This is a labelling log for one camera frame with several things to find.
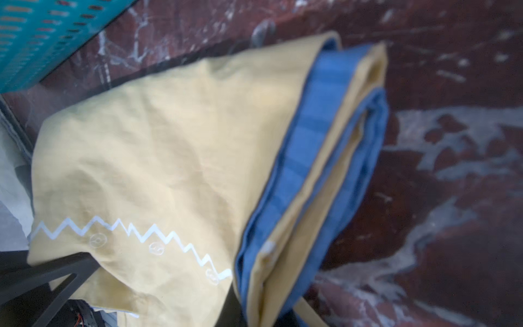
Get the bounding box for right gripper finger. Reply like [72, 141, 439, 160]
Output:
[1, 251, 100, 326]

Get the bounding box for pale yellow zigzag pillowcase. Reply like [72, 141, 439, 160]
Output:
[28, 32, 389, 326]

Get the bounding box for teal plastic basket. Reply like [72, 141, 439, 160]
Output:
[1, 0, 133, 93]

